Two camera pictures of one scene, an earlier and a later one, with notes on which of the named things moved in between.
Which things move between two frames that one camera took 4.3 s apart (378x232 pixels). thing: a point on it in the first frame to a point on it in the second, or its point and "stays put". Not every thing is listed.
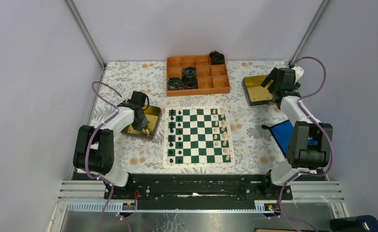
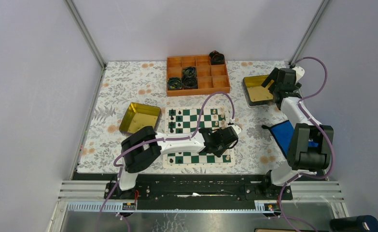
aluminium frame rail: [316, 191] stays put
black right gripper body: [273, 76] stays put
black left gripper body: [139, 123] to [220, 149]
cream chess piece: [222, 110] stays put
